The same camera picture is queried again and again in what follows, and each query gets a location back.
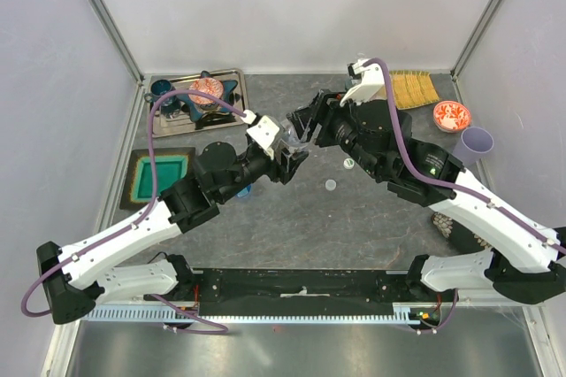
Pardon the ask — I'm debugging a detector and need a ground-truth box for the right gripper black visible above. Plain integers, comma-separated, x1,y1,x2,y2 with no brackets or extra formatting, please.
287,88,384,180

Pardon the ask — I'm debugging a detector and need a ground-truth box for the green label clear bottle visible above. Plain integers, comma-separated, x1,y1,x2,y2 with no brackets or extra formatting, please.
344,53,368,91

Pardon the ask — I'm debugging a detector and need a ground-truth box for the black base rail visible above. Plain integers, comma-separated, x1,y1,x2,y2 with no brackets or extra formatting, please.
174,266,456,317

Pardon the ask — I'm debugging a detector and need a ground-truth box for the clear bottle white cap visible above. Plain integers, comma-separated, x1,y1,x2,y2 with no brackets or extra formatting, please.
279,119,309,159

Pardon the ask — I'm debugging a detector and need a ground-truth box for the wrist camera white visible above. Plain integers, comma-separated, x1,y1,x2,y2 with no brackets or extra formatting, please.
241,110,282,160
340,58,387,107

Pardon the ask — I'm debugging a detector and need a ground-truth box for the red patterned bowl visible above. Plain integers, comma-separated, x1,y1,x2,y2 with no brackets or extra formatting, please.
188,77,224,112

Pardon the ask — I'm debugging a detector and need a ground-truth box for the blue mug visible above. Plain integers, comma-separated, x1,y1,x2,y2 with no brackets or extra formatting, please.
144,79,181,115

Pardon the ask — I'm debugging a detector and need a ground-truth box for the plain white bottle cap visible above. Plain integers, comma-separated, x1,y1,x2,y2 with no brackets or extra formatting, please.
325,180,337,191

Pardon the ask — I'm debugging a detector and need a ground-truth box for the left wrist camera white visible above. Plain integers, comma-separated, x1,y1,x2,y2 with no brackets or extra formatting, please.
241,110,282,160

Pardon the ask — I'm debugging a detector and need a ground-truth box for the white cable duct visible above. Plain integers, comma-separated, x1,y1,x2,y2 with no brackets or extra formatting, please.
82,304,421,326

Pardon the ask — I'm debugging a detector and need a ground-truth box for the blue star dish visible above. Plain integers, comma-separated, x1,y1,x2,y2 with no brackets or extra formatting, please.
177,71,238,130

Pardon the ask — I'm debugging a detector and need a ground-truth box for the yellow woven plate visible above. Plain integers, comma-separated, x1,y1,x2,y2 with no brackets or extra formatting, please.
389,70,440,110

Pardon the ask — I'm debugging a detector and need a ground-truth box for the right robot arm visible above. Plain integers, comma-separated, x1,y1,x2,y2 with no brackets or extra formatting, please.
287,93,565,304

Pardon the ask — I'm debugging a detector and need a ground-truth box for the blue cap water bottle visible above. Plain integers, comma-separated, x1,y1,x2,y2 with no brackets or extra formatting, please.
236,185,251,198

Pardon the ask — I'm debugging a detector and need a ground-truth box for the teal rectangular dish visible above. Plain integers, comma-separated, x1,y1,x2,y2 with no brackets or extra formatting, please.
119,146,196,211

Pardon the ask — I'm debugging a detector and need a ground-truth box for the purple plastic cup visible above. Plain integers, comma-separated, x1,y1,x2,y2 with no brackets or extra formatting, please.
452,127,494,167

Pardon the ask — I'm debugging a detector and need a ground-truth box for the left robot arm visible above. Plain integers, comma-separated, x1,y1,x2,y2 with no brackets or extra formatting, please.
36,137,308,325

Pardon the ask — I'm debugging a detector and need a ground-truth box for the black floral square plate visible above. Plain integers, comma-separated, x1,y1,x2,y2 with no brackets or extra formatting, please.
431,212,492,254

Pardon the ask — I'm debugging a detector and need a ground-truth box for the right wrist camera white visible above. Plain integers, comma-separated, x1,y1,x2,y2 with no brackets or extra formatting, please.
340,58,387,107

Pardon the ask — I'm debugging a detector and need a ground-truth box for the white green bottle cap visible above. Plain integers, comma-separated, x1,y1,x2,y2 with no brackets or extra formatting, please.
343,158,356,170

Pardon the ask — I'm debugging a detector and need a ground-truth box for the red floral bowl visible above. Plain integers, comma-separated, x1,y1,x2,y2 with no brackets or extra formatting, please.
432,100,472,133

